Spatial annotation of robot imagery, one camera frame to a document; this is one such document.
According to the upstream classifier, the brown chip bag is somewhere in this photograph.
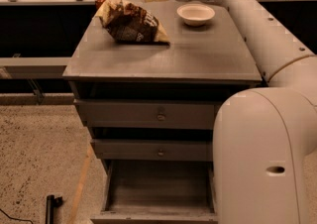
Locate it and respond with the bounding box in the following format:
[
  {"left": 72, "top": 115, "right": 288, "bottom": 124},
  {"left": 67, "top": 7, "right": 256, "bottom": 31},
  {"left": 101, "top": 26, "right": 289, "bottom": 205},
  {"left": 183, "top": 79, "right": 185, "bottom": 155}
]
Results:
[{"left": 96, "top": 0, "right": 169, "bottom": 43}]

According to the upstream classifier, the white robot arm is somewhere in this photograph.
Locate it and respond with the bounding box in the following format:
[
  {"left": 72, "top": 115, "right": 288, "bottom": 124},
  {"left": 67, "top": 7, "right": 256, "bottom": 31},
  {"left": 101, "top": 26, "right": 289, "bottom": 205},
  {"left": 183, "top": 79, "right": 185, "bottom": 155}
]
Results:
[{"left": 143, "top": 0, "right": 317, "bottom": 224}]

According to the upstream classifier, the grey wooden drawer cabinet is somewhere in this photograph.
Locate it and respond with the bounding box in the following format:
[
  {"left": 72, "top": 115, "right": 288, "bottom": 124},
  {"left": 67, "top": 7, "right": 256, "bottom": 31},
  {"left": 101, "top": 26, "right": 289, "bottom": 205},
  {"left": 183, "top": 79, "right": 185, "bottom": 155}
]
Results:
[{"left": 62, "top": 0, "right": 264, "bottom": 224}]

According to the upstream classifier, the grey top drawer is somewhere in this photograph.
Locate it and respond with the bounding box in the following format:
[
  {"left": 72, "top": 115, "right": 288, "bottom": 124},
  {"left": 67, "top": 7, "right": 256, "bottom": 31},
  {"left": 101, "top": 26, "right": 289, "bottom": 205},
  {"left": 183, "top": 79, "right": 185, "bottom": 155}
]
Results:
[{"left": 74, "top": 99, "right": 216, "bottom": 130}]

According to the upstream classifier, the grey middle drawer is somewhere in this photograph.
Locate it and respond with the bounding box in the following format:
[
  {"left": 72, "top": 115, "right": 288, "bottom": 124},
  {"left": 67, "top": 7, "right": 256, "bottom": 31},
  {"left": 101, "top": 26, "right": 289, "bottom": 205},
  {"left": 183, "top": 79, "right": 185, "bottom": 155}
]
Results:
[{"left": 91, "top": 139, "right": 213, "bottom": 162}]

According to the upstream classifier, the grey open bottom drawer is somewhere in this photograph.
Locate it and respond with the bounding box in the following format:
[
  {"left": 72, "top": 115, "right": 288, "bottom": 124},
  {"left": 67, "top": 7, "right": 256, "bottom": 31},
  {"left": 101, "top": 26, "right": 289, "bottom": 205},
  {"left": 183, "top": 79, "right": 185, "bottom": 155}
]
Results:
[{"left": 91, "top": 161, "right": 218, "bottom": 224}]

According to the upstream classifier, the white paper bowl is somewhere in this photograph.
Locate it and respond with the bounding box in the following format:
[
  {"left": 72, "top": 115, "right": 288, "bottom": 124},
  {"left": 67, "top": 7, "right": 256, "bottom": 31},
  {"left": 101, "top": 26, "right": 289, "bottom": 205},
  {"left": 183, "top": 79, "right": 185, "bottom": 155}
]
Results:
[{"left": 177, "top": 4, "right": 215, "bottom": 27}]

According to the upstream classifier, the grey metal railing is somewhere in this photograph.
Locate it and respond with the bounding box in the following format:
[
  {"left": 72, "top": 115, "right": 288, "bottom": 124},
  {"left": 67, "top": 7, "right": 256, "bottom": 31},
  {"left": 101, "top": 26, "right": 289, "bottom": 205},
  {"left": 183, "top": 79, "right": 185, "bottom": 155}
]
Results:
[{"left": 0, "top": 0, "right": 317, "bottom": 80}]

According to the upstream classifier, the black floor stand post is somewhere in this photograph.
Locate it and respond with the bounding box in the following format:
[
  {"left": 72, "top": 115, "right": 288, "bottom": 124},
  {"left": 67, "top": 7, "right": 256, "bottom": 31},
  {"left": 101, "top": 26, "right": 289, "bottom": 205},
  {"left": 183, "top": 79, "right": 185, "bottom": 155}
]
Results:
[{"left": 46, "top": 195, "right": 63, "bottom": 224}]

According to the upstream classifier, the black floor cable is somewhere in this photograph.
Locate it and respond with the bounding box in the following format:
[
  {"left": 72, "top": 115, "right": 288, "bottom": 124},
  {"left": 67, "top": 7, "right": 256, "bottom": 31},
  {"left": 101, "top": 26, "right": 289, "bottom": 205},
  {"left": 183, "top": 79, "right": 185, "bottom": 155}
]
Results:
[{"left": 0, "top": 207, "right": 26, "bottom": 224}]

